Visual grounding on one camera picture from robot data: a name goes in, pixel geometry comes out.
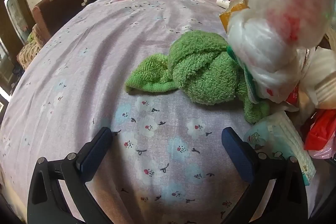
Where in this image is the green fluffy towel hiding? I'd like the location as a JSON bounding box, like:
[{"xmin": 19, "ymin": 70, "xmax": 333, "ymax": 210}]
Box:
[{"xmin": 125, "ymin": 31, "xmax": 271, "ymax": 124}]

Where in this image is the woven patterned cushion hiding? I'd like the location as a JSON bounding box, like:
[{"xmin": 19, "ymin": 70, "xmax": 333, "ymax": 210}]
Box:
[{"xmin": 16, "ymin": 25, "xmax": 45, "ymax": 71}]

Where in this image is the brown armchair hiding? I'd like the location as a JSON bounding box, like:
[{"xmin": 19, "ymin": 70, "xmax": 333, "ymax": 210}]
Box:
[{"xmin": 31, "ymin": 0, "xmax": 95, "ymax": 46}]

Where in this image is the light blue tissue pack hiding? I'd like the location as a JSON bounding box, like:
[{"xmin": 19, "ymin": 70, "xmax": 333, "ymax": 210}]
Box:
[{"xmin": 243, "ymin": 111, "xmax": 317, "ymax": 186}]

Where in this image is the red plastic bag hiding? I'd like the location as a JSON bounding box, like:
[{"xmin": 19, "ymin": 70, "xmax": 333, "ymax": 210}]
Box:
[{"xmin": 304, "ymin": 109, "xmax": 336, "ymax": 159}]

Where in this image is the white crumpled wrapper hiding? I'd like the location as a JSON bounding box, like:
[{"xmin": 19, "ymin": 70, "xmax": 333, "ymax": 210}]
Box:
[{"xmin": 299, "ymin": 46, "xmax": 336, "ymax": 109}]

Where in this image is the large white plastic bag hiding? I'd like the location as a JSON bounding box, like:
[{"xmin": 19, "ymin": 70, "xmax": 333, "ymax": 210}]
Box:
[{"xmin": 226, "ymin": 0, "xmax": 332, "ymax": 104}]

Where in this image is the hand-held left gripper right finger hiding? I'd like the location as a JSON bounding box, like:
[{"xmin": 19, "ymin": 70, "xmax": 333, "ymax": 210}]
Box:
[{"xmin": 221, "ymin": 127, "xmax": 309, "ymax": 224}]

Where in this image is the orange medicine box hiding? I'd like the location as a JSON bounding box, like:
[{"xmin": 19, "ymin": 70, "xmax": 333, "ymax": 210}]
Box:
[{"xmin": 219, "ymin": 0, "xmax": 250, "ymax": 31}]

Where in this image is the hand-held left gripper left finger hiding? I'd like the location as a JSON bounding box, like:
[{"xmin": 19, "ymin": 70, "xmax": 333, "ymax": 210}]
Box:
[{"xmin": 27, "ymin": 127, "xmax": 114, "ymax": 224}]

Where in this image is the wooden glass door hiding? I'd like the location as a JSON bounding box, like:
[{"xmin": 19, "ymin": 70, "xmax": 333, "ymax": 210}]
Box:
[{"xmin": 0, "ymin": 0, "xmax": 35, "ymax": 100}]

